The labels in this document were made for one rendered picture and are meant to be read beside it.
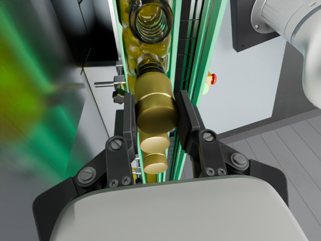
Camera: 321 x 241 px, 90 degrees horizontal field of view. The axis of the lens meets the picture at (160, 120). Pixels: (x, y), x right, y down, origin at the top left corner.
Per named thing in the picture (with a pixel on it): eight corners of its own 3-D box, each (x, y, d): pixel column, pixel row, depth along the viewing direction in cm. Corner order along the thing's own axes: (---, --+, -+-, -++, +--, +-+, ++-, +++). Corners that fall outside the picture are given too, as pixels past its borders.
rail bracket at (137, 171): (125, 154, 72) (124, 184, 63) (140, 152, 73) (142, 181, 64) (126, 158, 75) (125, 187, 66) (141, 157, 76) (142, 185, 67)
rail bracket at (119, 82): (97, 58, 38) (87, 93, 30) (126, 57, 39) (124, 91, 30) (101, 73, 41) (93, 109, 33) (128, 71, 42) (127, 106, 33)
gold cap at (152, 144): (136, 108, 19) (137, 138, 16) (165, 105, 19) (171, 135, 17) (139, 126, 22) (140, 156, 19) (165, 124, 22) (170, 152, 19)
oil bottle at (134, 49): (124, -8, 30) (119, 40, 16) (155, -7, 30) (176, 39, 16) (128, 26, 34) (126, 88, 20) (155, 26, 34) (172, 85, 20)
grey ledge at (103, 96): (89, 49, 46) (80, 71, 38) (120, 49, 46) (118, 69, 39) (130, 180, 116) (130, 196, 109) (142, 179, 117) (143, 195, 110)
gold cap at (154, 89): (132, 71, 14) (132, 107, 11) (173, 70, 14) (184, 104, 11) (135, 103, 16) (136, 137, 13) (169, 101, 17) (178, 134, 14)
